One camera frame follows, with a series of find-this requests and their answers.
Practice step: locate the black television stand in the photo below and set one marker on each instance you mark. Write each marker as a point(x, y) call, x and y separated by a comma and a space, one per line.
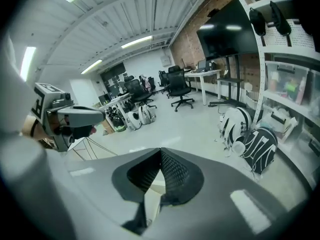
point(228, 84)

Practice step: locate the person's left forearm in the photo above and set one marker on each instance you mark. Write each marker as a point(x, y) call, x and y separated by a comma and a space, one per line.
point(40, 131)

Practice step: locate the white headphones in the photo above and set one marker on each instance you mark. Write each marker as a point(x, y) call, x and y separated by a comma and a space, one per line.
point(238, 148)

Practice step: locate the white domed backpack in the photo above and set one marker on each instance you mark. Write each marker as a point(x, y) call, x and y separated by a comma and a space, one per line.
point(134, 121)

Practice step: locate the row of clear storage bins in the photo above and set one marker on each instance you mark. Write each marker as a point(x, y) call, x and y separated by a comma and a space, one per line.
point(285, 84)

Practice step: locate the black wristband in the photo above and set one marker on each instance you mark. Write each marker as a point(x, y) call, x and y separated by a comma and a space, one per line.
point(33, 129)

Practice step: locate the open laptop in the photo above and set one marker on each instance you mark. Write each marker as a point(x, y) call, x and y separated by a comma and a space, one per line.
point(201, 66)

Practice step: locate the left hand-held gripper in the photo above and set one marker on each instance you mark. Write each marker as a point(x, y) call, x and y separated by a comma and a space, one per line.
point(41, 101)

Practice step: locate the person's left hand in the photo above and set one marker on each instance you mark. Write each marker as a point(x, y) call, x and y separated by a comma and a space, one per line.
point(56, 124)

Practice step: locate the grey backpack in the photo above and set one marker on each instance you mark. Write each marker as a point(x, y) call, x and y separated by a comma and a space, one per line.
point(147, 114)

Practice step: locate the black office chair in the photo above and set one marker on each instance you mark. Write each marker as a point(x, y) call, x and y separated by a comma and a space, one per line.
point(163, 80)
point(175, 68)
point(136, 91)
point(178, 86)

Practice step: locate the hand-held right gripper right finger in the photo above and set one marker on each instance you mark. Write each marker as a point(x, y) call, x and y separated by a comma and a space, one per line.
point(225, 209)

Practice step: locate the person's light shirt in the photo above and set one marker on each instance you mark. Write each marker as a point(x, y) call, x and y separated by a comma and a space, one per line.
point(17, 96)

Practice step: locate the wall electrical panel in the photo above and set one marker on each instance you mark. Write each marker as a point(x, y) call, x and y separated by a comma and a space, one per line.
point(166, 60)

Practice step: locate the cluttered white desk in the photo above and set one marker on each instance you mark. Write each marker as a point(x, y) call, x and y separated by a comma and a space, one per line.
point(113, 100)

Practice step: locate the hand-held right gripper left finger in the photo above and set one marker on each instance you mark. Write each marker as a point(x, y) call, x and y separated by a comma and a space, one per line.
point(100, 196)

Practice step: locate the large black television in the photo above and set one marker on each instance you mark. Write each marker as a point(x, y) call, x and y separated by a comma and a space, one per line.
point(225, 34)

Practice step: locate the pink bag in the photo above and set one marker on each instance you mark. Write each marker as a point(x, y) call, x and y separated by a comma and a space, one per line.
point(145, 84)

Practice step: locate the white shelving unit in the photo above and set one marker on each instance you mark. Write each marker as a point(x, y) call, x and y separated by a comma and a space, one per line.
point(261, 66)

